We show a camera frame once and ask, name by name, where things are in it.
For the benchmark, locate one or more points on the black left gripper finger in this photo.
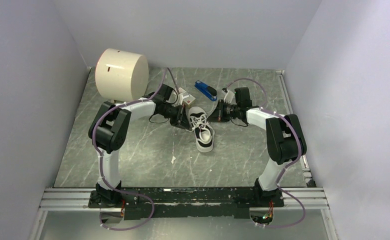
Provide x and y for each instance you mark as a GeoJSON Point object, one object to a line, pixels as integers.
{"type": "Point", "coordinates": [185, 123]}
{"type": "Point", "coordinates": [175, 123]}

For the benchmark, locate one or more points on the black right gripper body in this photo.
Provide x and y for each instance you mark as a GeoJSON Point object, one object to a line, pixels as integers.
{"type": "Point", "coordinates": [226, 111]}

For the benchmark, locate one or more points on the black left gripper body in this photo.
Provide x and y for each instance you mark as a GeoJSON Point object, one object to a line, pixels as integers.
{"type": "Point", "coordinates": [176, 114]}

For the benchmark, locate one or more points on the white shoelace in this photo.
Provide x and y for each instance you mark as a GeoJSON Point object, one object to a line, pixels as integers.
{"type": "Point", "coordinates": [199, 123]}

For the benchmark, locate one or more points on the black white canvas sneaker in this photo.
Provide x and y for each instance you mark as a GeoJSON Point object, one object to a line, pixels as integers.
{"type": "Point", "coordinates": [204, 133]}

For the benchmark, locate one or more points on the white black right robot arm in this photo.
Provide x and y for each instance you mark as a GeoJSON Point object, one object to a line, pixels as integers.
{"type": "Point", "coordinates": [285, 141]}

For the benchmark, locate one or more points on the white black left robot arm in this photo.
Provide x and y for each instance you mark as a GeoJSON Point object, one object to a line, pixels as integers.
{"type": "Point", "coordinates": [109, 130]}

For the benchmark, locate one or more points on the white staples box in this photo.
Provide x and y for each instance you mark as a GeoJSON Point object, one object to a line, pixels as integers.
{"type": "Point", "coordinates": [185, 98]}

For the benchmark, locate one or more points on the blue black stapler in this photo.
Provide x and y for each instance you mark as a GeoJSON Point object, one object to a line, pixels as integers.
{"type": "Point", "coordinates": [208, 91]}

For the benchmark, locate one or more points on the cream cylindrical container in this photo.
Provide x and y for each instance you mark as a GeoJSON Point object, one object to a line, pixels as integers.
{"type": "Point", "coordinates": [121, 75]}

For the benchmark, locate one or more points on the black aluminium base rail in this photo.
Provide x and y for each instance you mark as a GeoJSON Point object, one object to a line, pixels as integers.
{"type": "Point", "coordinates": [237, 202]}

